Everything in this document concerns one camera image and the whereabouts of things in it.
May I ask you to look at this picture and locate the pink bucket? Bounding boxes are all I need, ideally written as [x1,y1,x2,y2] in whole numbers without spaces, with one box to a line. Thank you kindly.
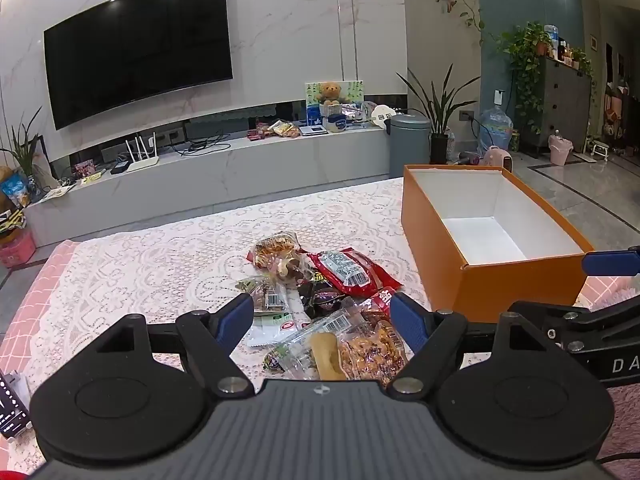
[548,132,573,166]

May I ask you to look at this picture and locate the plain white packet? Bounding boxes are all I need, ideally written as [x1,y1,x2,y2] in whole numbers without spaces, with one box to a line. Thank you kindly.
[280,282,307,318]

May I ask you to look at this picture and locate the black packet with yellow print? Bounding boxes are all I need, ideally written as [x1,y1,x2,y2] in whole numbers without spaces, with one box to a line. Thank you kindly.
[300,272,351,321]

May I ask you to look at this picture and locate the pink space heater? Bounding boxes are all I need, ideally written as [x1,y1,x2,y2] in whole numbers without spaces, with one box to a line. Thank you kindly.
[481,146,512,170]

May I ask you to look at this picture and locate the clear bread stick packet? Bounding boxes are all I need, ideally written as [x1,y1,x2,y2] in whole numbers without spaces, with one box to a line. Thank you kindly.
[270,307,361,382]

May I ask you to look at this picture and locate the blue water jug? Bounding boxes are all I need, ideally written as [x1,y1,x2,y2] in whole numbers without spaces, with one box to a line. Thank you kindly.
[477,106,516,158]

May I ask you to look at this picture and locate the green photo board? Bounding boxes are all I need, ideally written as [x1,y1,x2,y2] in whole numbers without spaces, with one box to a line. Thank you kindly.
[305,80,364,111]

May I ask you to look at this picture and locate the pink plastic basket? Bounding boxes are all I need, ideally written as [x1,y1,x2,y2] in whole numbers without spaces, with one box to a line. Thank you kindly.
[0,230,38,268]

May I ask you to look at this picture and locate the white lace tablecloth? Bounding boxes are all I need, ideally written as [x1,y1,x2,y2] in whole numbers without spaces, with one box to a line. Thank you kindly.
[0,177,640,480]

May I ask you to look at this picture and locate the long-leaf plant in black pot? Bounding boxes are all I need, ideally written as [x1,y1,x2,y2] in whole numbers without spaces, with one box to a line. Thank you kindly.
[396,64,481,165]

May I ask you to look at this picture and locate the black flat television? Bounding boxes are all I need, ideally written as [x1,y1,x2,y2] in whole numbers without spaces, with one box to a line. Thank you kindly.
[43,0,234,131]

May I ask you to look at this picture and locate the dark grey sideboard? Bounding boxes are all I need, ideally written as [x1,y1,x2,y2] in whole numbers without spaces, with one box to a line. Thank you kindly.
[537,55,593,158]

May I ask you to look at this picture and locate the grey marble television console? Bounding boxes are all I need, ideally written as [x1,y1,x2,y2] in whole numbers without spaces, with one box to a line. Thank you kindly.
[22,125,396,248]

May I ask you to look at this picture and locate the clear peanut packet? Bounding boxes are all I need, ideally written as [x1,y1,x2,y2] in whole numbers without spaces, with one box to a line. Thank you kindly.
[337,320,408,386]

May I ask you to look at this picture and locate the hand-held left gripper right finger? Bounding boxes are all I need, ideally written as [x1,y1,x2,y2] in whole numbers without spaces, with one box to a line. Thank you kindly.
[387,291,553,397]

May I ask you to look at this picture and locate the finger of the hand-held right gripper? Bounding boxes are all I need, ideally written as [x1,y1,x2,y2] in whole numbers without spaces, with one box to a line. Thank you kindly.
[510,285,640,348]
[581,245,640,277]

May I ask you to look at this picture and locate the trailing pothos plant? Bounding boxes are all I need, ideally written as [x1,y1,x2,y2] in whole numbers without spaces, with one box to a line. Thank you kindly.
[497,21,556,136]

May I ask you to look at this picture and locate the green plant in glass vase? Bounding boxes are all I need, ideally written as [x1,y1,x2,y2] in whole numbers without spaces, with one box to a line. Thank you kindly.
[0,106,46,196]

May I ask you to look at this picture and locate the orange cardboard box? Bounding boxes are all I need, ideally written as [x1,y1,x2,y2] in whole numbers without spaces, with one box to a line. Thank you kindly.
[400,163,596,311]

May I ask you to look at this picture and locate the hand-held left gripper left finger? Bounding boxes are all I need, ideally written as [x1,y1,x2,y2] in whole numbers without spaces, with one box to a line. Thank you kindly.
[92,292,256,398]

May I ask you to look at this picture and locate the grey trash can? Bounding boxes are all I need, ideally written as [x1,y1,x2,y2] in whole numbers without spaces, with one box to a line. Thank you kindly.
[389,114,432,178]

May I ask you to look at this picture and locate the white packet with green label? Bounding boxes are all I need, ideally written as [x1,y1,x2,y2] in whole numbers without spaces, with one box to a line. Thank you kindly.
[246,310,313,348]

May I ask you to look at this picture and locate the white router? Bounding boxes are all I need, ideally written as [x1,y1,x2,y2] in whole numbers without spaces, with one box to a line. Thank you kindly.
[125,132,161,173]

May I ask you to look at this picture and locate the black cables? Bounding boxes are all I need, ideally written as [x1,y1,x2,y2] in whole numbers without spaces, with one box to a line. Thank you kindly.
[170,130,233,157]

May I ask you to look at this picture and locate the brown meat snack packet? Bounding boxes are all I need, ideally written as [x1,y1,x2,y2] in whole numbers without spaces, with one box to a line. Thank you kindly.
[245,282,286,315]

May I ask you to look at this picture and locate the brown braised snack packet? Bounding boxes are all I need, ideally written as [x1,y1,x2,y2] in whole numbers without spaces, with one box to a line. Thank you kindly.
[267,252,313,286]

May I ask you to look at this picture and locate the red packet with white label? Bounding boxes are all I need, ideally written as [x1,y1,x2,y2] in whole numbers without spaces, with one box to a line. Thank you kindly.
[306,247,403,296]

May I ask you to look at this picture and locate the brown teddy bear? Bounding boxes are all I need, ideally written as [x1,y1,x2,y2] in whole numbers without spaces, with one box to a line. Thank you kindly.
[316,81,346,107]

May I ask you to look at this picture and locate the black white-dotted object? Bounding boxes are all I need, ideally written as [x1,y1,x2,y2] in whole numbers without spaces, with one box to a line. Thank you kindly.
[0,367,33,441]

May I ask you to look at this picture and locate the blue snack bag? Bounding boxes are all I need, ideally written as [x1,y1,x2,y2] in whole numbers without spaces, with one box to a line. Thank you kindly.
[0,172,31,208]

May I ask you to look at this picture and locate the black yellow snack packets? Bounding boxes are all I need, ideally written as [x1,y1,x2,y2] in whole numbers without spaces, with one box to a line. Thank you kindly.
[0,207,26,241]

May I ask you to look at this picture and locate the yellow red chips packet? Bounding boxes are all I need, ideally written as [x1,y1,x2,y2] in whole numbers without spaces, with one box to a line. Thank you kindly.
[246,231,301,268]

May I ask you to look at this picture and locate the small red snack packet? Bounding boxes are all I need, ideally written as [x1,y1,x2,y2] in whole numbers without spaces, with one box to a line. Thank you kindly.
[361,286,401,323]

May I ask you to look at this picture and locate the pile of snack packets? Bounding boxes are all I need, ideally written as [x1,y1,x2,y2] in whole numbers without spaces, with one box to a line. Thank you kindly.
[247,119,301,140]

